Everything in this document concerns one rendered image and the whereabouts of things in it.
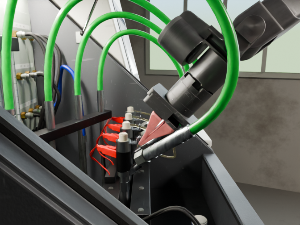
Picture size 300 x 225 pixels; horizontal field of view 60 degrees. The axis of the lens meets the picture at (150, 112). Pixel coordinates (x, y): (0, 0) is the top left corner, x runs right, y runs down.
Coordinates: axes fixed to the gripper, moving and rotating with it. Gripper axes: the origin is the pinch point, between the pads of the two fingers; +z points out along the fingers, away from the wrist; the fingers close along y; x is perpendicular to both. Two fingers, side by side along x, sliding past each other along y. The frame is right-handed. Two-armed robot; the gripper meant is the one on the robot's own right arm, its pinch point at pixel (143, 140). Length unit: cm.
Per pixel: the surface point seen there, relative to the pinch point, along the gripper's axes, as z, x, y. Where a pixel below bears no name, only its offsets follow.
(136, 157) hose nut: -1.8, 9.8, -0.5
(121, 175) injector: 7.4, 1.4, -1.6
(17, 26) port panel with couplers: 7.8, -15.3, 41.3
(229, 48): -20.8, 11.2, 0.9
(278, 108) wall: -23, -204, -76
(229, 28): -22.3, 11.2, 2.5
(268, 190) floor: 36, -197, -127
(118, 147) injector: 3.7, 1.4, 2.3
